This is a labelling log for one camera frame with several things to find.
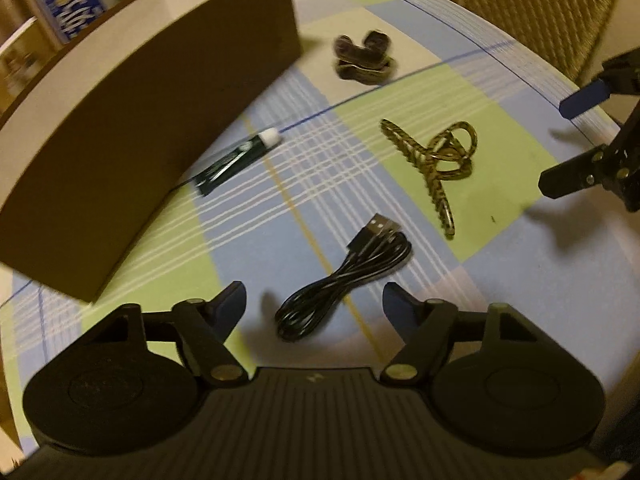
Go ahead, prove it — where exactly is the dark green tube white cap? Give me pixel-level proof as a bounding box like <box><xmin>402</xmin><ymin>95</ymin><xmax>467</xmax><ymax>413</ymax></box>
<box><xmin>192</xmin><ymin>128</ymin><xmax>281</xmax><ymax>197</ymax></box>

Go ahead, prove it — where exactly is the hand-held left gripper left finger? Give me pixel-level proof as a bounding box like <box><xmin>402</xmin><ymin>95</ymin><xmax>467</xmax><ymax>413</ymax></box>
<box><xmin>106</xmin><ymin>282</ymin><xmax>249</xmax><ymax>386</ymax></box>

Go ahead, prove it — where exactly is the woven wicker chair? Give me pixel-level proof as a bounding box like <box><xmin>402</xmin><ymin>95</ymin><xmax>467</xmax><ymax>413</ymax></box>
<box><xmin>459</xmin><ymin>0</ymin><xmax>627</xmax><ymax>82</ymax></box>

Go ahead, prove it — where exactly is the blue milk carton box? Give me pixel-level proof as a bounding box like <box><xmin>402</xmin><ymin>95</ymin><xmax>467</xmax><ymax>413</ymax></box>
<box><xmin>32</xmin><ymin>0</ymin><xmax>142</xmax><ymax>44</ymax></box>

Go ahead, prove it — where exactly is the furry brown hair clip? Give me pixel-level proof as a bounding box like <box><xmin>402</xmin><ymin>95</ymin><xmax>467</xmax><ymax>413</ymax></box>
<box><xmin>332</xmin><ymin>30</ymin><xmax>397</xmax><ymax>84</ymax></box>

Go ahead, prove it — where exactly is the white figurine box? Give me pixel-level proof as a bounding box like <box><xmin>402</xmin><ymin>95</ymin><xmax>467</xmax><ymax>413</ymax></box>
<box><xmin>0</xmin><ymin>17</ymin><xmax>52</xmax><ymax>107</ymax></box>

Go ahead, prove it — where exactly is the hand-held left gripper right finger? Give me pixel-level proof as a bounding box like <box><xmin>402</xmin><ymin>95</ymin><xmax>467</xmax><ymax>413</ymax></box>
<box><xmin>381</xmin><ymin>283</ymin><xmax>539</xmax><ymax>386</ymax></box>

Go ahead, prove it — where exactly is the black usb cable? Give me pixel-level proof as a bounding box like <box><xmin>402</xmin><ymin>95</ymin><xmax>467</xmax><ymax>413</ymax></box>
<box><xmin>273</xmin><ymin>213</ymin><xmax>414</xmax><ymax>343</ymax></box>

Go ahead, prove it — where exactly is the brown cardboard box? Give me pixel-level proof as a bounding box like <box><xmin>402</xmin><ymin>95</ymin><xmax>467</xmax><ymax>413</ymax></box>
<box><xmin>0</xmin><ymin>0</ymin><xmax>304</xmax><ymax>304</ymax></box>

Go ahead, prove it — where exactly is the leopard print hair claw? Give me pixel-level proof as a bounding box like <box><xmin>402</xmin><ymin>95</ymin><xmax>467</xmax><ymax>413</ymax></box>
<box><xmin>380</xmin><ymin>118</ymin><xmax>479</xmax><ymax>241</ymax></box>

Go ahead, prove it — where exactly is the checked cloth desktop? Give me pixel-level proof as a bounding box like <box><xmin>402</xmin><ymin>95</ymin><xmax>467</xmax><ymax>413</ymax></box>
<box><xmin>0</xmin><ymin>0</ymin><xmax>640</xmax><ymax>411</ymax></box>

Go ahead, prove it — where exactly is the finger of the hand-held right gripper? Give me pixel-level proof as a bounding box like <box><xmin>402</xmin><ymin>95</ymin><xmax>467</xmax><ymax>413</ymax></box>
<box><xmin>559</xmin><ymin>52</ymin><xmax>640</xmax><ymax>119</ymax></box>
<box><xmin>538</xmin><ymin>110</ymin><xmax>640</xmax><ymax>212</ymax></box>

